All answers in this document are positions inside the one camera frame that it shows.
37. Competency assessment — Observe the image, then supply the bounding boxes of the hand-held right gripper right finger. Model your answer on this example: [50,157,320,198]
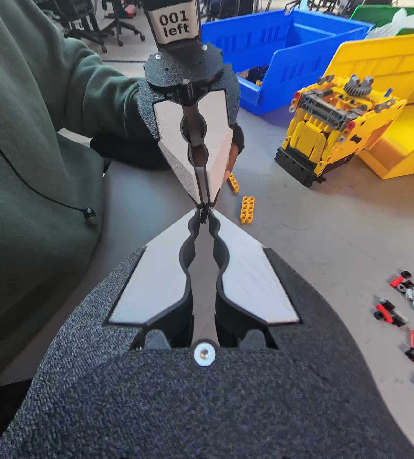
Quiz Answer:
[208,209,300,348]

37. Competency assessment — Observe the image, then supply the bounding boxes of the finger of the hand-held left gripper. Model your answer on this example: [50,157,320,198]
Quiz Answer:
[152,100,203,208]
[197,89,234,208]

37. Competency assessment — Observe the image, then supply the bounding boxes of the yellow lego vehicle model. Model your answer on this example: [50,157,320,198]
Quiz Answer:
[274,74,408,188]

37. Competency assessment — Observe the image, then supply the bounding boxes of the green plastic bin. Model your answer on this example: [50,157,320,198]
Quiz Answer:
[350,4,414,37]

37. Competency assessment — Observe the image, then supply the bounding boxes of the blue plastic bin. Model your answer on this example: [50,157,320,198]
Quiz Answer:
[201,7,375,116]

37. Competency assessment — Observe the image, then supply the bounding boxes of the black office chair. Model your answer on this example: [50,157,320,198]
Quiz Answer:
[101,0,146,47]
[51,0,108,53]

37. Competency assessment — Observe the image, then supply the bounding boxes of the person's left hand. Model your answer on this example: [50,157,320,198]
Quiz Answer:
[224,143,240,184]

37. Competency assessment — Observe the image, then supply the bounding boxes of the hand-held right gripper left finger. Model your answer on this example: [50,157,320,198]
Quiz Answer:
[108,209,202,348]

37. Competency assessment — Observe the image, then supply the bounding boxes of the yellow plastic bin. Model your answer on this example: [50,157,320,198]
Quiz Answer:
[323,30,414,180]

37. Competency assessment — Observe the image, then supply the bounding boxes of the black cable with plug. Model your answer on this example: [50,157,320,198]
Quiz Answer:
[0,114,99,227]

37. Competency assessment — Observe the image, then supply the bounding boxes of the clear plastic bags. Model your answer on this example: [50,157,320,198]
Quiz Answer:
[366,7,414,39]

